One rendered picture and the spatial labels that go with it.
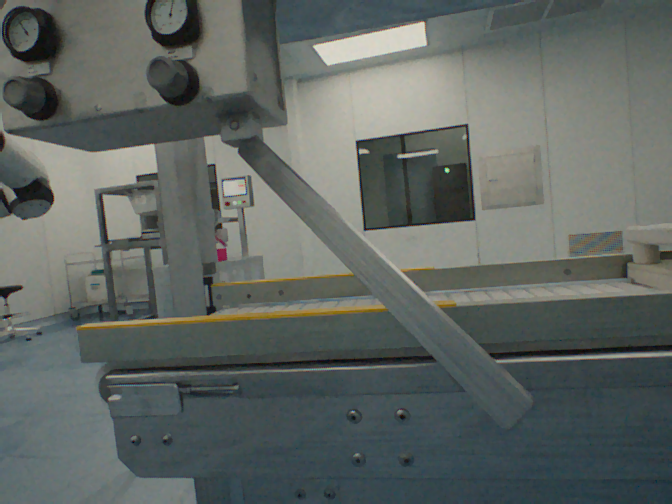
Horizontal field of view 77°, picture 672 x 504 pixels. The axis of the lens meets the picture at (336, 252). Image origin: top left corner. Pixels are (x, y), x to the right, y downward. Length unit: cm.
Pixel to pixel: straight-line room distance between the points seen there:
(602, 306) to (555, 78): 544
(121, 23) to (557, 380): 43
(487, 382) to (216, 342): 23
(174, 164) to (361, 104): 506
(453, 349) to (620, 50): 581
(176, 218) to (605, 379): 60
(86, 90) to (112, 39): 4
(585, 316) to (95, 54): 43
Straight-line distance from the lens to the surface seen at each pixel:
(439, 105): 560
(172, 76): 34
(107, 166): 739
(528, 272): 64
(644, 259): 65
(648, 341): 41
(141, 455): 47
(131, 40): 40
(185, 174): 72
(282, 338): 37
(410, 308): 27
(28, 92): 42
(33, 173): 118
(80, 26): 43
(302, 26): 72
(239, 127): 38
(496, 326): 36
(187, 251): 72
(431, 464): 40
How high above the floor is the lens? 90
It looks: 3 degrees down
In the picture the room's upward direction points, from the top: 6 degrees counter-clockwise
